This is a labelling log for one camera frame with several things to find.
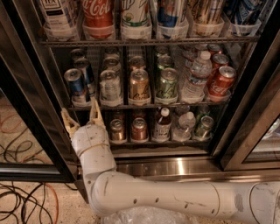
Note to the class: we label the blue redbull can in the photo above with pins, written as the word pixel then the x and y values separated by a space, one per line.
pixel 85 66
pixel 75 80

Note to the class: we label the red can bottom shelf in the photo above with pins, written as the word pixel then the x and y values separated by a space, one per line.
pixel 139 129

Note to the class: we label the front red coca-cola can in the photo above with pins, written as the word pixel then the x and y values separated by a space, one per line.
pixel 222 81

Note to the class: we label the stainless steel glass-door fridge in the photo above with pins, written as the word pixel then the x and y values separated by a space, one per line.
pixel 31 78

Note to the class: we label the front green can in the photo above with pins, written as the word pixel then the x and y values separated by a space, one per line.
pixel 167 84

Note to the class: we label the front gold can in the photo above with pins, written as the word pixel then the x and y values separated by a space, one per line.
pixel 139 85

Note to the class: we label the gold can bottom shelf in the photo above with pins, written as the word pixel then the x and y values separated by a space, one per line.
pixel 117 130

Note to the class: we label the clear plastic bag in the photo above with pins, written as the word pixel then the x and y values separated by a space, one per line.
pixel 148 215

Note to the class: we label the green white bottle top shelf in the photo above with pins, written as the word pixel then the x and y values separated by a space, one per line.
pixel 134 13

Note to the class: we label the green can bottom shelf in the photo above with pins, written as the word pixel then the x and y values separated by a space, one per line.
pixel 204 127

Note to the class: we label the front white silver can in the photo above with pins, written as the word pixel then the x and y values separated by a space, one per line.
pixel 110 86

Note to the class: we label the dark juice bottle white cap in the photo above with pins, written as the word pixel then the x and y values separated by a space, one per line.
pixel 162 125

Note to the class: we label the gold striped can top shelf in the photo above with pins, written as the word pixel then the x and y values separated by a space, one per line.
pixel 206 12

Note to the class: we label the water bottle bottom shelf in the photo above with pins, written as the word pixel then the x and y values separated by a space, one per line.
pixel 182 126

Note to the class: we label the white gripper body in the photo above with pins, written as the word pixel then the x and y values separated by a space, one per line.
pixel 88 137

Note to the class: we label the coca-cola bottle top shelf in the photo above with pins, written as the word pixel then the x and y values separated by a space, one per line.
pixel 98 17

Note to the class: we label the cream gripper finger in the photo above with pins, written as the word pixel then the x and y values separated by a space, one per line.
pixel 95 116
pixel 70 124

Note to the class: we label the rear red coca-cola can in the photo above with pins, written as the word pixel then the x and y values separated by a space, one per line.
pixel 214 48

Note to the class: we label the rear redbull can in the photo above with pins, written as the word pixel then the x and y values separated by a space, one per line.
pixel 77 54

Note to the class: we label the red coca-cola can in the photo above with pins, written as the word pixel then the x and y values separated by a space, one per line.
pixel 222 81
pixel 218 60
pixel 214 48

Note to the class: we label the white silver can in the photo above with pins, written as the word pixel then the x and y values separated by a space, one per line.
pixel 110 86
pixel 111 63

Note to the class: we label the blue white can top shelf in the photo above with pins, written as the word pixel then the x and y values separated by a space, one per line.
pixel 243 12

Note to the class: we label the front clear water bottle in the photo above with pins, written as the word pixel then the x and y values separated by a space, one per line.
pixel 197 75

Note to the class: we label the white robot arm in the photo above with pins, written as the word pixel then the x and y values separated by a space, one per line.
pixel 110 191

